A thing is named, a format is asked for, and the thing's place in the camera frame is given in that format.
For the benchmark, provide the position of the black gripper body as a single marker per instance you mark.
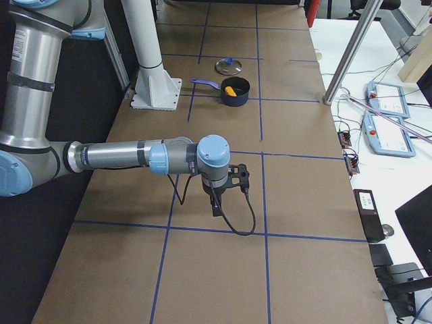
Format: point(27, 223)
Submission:
point(214, 193)

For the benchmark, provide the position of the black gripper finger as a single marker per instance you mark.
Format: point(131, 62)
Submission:
point(216, 209)

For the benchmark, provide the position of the yellow corn cob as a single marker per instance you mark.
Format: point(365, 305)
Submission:
point(228, 90)

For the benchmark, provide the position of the glass lid blue knob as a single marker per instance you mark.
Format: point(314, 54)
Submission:
point(228, 66)

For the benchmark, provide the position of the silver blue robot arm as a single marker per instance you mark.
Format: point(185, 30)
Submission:
point(28, 159)

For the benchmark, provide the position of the dark blue saucepan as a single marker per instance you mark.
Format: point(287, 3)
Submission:
point(240, 85)

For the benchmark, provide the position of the orange black connector far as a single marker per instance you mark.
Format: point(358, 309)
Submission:
point(344, 139)

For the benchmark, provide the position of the orange black connector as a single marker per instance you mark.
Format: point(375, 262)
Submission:
point(344, 139)
point(351, 161)

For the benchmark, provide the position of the orange black connector near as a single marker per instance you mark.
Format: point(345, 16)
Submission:
point(351, 161)

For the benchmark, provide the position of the black box with label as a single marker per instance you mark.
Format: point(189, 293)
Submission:
point(369, 216)

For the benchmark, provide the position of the thin metal rod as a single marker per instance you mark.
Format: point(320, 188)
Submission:
point(380, 114)

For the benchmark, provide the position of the near blue teach pendant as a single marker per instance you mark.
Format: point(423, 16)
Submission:
point(385, 138)

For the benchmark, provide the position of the blue teach pendant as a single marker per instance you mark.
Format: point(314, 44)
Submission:
point(387, 98)
point(385, 138)

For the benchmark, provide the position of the far blue teach pendant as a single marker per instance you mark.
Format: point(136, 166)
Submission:
point(387, 98)

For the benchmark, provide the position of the black monitor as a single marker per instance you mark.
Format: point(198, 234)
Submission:
point(415, 219)

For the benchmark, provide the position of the black monitor stand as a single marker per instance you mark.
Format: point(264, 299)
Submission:
point(407, 290)

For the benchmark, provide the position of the white pedestal column base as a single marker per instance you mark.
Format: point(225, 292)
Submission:
point(155, 88)

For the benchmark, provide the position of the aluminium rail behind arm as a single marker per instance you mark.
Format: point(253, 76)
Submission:
point(116, 59)

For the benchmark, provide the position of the aluminium frame post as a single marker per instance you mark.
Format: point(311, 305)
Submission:
point(362, 27)

